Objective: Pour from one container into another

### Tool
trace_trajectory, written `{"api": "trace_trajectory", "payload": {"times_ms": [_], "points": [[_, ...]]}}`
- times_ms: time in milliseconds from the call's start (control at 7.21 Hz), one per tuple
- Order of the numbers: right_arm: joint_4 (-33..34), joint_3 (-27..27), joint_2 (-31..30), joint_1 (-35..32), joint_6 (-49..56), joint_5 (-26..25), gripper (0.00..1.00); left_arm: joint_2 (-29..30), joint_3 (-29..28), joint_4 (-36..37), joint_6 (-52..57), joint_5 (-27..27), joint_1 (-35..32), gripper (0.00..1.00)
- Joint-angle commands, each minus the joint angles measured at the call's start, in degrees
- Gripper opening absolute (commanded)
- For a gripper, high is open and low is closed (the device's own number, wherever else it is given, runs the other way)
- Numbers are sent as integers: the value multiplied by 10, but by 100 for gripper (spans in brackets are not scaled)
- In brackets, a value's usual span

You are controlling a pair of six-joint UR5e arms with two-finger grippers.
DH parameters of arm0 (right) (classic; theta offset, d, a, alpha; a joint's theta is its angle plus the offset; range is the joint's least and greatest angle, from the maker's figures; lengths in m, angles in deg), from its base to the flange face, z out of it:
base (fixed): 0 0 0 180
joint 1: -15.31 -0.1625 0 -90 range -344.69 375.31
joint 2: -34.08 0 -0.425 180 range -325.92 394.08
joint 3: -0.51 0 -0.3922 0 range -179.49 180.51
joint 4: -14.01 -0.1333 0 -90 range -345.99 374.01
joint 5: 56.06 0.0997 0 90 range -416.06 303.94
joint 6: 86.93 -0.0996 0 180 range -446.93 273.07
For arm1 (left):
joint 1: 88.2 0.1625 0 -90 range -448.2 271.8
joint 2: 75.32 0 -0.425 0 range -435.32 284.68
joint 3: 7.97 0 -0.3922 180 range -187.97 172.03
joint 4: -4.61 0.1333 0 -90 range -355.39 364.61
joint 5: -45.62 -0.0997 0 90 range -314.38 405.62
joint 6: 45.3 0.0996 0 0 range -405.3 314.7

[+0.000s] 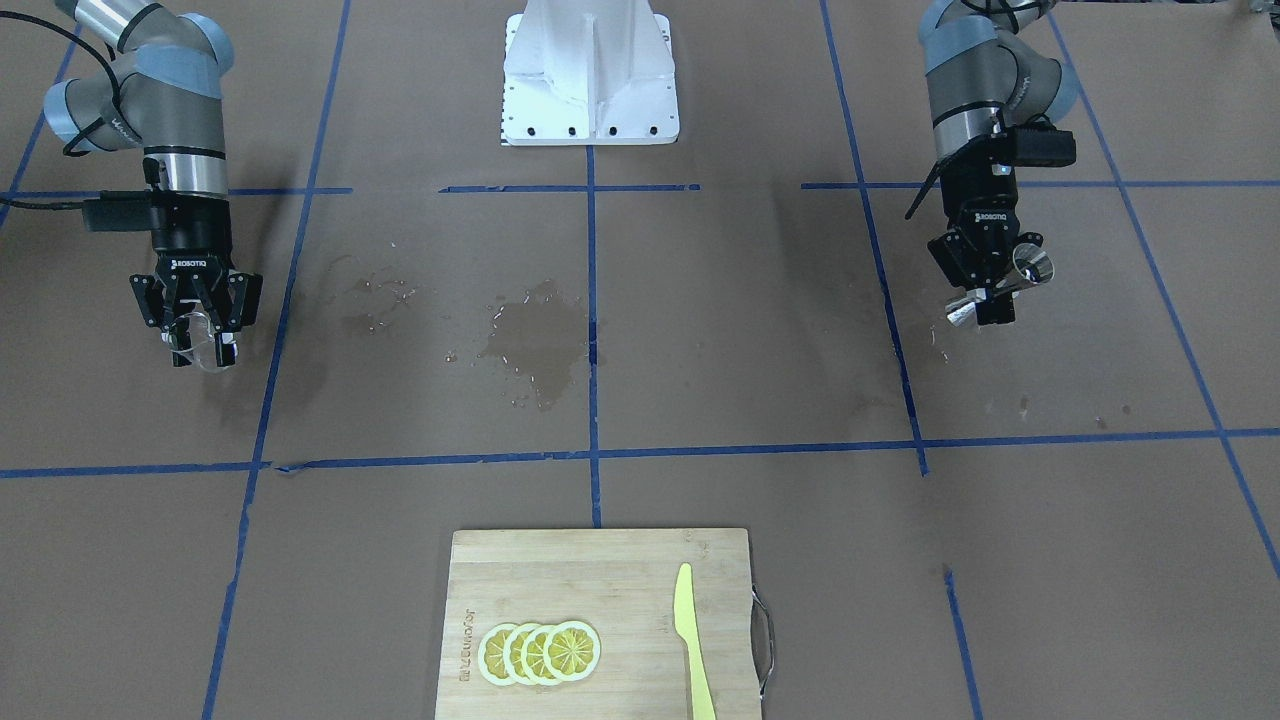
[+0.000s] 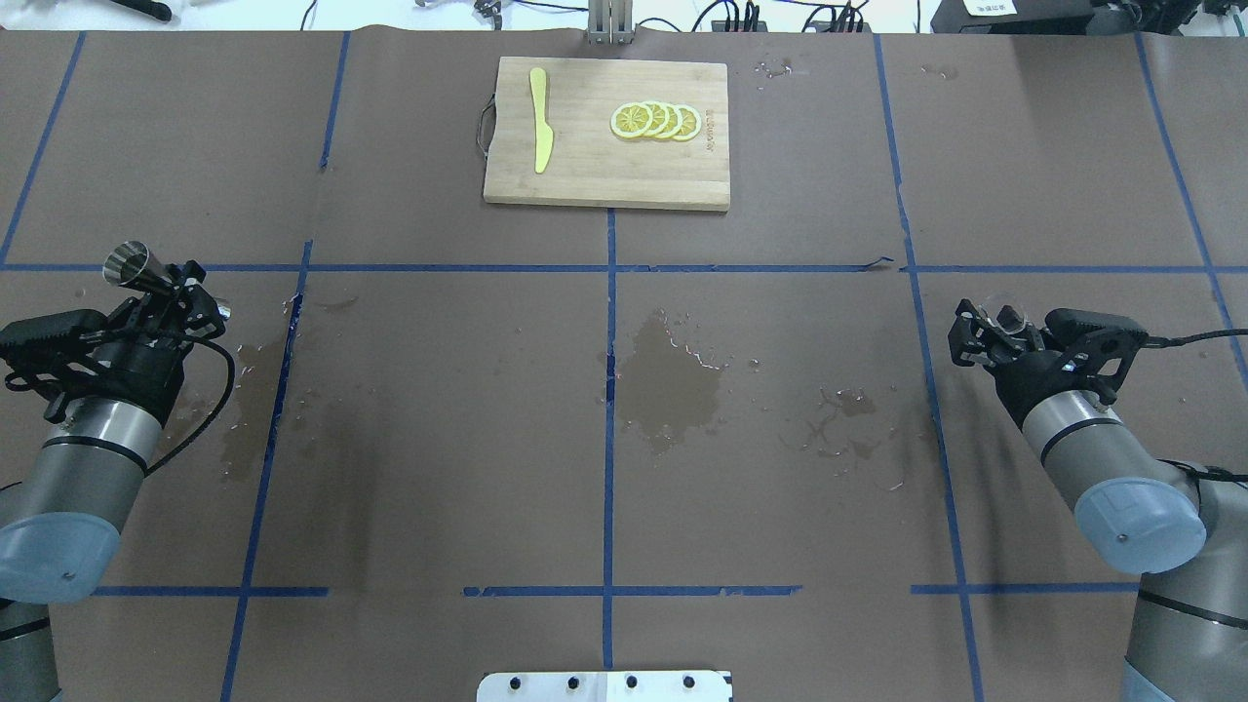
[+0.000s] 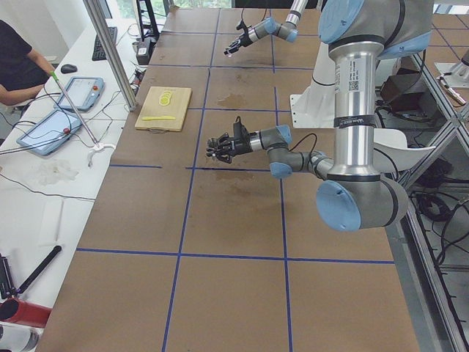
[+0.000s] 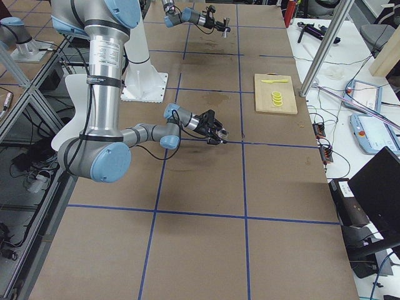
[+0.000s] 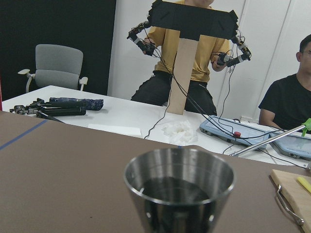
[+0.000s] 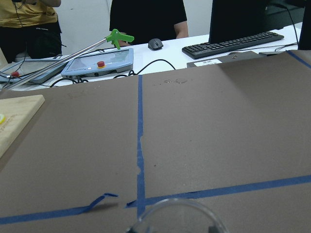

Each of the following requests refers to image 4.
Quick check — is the black laptop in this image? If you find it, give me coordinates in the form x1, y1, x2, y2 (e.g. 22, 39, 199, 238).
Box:
348, 146, 399, 233

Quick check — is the steel jigger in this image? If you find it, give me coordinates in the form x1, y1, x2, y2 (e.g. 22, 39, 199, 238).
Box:
222, 17, 229, 38

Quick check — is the aluminium frame post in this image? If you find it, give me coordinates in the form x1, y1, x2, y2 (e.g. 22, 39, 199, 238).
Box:
299, 0, 354, 98

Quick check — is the teach pendant lower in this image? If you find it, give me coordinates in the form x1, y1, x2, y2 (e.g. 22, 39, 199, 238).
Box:
349, 114, 399, 155

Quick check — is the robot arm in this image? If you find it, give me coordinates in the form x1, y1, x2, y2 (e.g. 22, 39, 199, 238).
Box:
162, 1, 231, 37
51, 1, 228, 183

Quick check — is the teach pendant upper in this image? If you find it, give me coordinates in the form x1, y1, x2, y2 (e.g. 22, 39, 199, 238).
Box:
343, 79, 383, 113

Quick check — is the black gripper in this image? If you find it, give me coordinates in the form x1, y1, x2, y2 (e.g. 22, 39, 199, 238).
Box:
204, 5, 231, 33
194, 109, 228, 145

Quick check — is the bamboo cutting board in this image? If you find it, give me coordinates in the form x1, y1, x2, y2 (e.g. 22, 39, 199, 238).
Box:
254, 74, 298, 115

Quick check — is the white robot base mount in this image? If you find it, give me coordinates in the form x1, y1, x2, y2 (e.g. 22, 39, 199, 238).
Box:
121, 21, 168, 103

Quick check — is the yellow plastic knife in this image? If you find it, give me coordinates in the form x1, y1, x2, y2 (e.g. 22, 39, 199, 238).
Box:
260, 79, 289, 84

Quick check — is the teach pendant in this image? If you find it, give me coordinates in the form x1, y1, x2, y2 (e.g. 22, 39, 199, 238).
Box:
349, 114, 399, 155
343, 79, 383, 113

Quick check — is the clear glass measuring cup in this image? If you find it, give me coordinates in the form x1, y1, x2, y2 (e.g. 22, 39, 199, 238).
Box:
217, 129, 229, 140

